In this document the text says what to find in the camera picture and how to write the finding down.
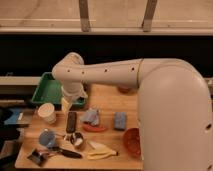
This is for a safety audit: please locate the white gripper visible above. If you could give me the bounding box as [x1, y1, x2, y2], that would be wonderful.
[61, 82, 88, 114]

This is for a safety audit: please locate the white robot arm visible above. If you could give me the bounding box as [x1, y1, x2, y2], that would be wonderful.
[52, 53, 213, 171]

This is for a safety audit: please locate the white paper cup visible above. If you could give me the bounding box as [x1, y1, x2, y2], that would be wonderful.
[37, 103, 56, 124]

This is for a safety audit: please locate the metal measuring cup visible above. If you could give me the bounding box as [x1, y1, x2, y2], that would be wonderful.
[64, 132, 84, 149]

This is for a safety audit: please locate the green plastic tray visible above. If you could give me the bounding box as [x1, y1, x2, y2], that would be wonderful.
[31, 72, 90, 108]

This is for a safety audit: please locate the crumpled blue grey cloth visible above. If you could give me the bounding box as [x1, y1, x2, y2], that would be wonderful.
[80, 108, 99, 126]

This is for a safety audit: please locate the red flat spatula piece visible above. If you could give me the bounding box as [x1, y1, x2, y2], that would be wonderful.
[82, 124, 107, 133]

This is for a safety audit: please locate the wooden board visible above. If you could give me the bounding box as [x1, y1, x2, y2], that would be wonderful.
[15, 84, 143, 171]

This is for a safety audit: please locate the blue sponge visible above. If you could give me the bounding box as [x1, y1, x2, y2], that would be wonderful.
[114, 112, 127, 130]

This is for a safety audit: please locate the blue book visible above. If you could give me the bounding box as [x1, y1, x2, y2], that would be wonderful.
[4, 108, 28, 127]

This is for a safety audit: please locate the yellow banana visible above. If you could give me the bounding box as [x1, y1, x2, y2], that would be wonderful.
[87, 141, 118, 160]

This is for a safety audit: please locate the purple bowl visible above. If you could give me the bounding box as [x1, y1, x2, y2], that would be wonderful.
[117, 86, 134, 94]

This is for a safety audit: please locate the orange red bowl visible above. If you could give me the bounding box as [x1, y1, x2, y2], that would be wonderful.
[123, 128, 141, 158]

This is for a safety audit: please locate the black handled tool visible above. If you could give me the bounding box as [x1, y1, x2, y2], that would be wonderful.
[50, 147, 82, 159]

